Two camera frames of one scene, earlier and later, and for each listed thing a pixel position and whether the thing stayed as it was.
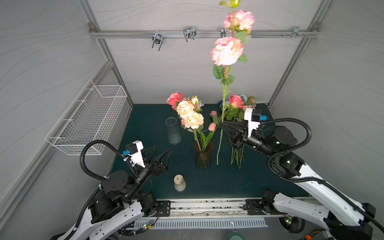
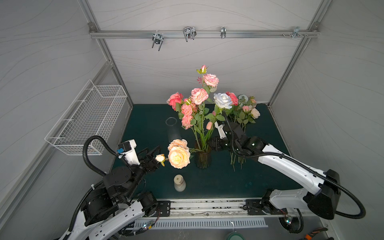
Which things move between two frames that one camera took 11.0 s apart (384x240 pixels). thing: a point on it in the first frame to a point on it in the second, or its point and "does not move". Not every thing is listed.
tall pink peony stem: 225,51 to 199,97
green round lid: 235,236 does not move
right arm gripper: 240,137 to 220,141
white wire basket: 90,116 does not move
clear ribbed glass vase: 173,130 does not move
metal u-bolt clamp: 157,38 does not move
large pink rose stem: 174,99 does not move
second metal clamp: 189,32 does not move
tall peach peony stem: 192,118 to 179,154
